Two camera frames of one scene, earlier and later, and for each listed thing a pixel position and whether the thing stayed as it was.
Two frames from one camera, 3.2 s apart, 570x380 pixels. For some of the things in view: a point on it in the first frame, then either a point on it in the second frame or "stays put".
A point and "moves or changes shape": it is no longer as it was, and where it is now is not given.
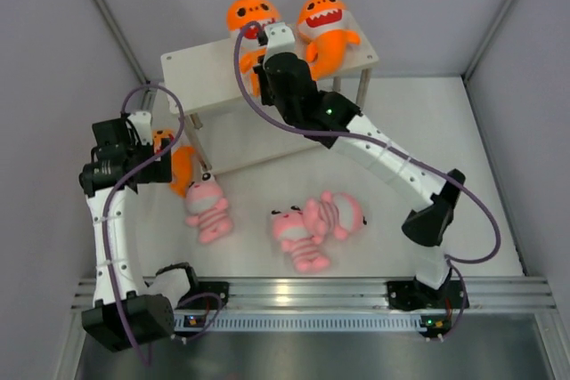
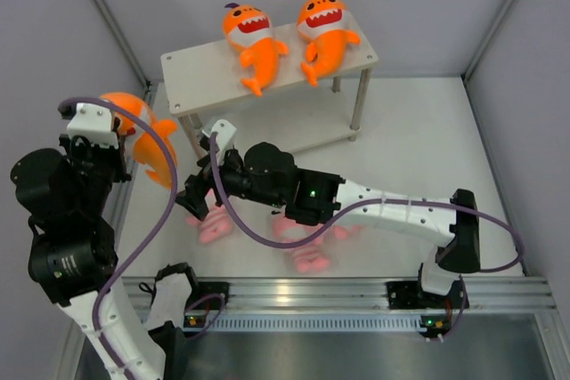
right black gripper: x=262 y=78 to x=193 y=200
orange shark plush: x=182 y=158 moves or changes shape
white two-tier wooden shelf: x=230 y=129 stays put
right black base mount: x=415 y=295 stays put
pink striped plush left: x=204 y=199 stays put
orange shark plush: x=252 y=8 moves or changes shape
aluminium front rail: x=342 y=304 stays put
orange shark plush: x=322 y=22 stays put
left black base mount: x=219 y=288 stays put
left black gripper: x=159 y=173 to x=75 y=146
